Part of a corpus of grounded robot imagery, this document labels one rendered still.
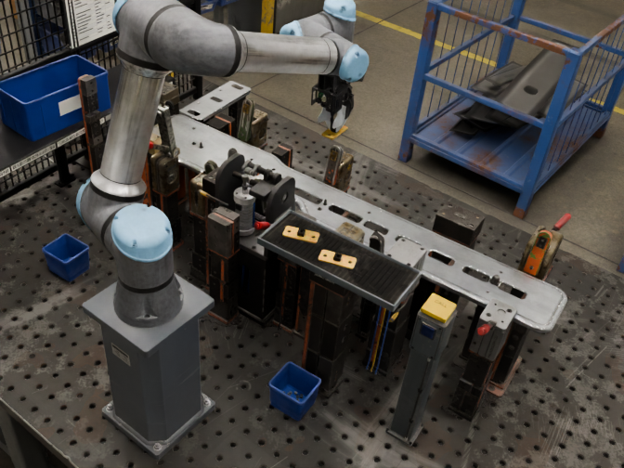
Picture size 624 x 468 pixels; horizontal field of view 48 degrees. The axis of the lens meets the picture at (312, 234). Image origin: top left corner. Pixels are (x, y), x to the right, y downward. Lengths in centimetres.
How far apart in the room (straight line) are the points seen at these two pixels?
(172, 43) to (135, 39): 11
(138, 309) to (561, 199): 302
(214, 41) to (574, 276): 160
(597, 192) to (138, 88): 328
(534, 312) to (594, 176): 263
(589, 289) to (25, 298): 177
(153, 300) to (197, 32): 56
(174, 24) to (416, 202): 152
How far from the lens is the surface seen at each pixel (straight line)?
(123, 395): 176
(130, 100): 143
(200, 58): 130
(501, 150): 409
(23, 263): 236
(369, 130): 436
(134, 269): 145
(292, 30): 161
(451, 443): 192
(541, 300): 190
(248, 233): 194
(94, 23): 256
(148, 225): 144
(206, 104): 249
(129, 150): 147
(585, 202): 418
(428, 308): 155
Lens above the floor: 224
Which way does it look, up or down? 40 degrees down
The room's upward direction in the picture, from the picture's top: 6 degrees clockwise
